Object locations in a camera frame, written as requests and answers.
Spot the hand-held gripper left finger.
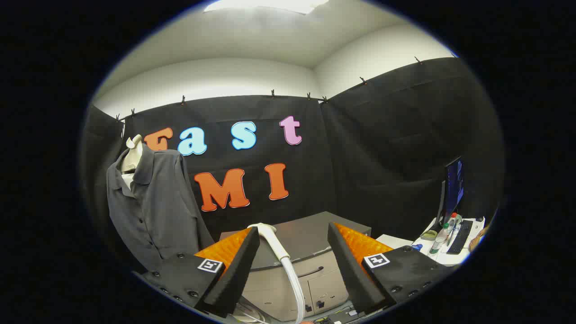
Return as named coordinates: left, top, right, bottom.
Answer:
left=139, top=226, right=261, bottom=319

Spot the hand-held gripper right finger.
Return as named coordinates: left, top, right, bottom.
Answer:
left=327, top=221, right=455, bottom=315

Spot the grey button-up shirt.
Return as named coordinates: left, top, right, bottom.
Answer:
left=106, top=145, right=216, bottom=273

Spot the grey cabinet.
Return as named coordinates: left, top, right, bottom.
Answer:
left=219, top=211, right=372, bottom=322

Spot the clear bottle green cap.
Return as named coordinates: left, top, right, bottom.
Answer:
left=429, top=223, right=450, bottom=255

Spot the white desk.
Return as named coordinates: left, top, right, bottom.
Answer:
left=376, top=217, right=486, bottom=267

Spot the black keyboard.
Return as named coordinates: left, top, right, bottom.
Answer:
left=446, top=220, right=474, bottom=255

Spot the black computer monitor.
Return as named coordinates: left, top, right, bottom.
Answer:
left=437, top=156, right=465, bottom=225

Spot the cream mannequin torso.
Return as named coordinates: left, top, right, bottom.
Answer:
left=121, top=134, right=144, bottom=189

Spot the row of black backdrop clips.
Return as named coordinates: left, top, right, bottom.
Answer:
left=115, top=56, right=423, bottom=124

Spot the ceiling light panel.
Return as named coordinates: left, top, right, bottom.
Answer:
left=202, top=0, right=329, bottom=14

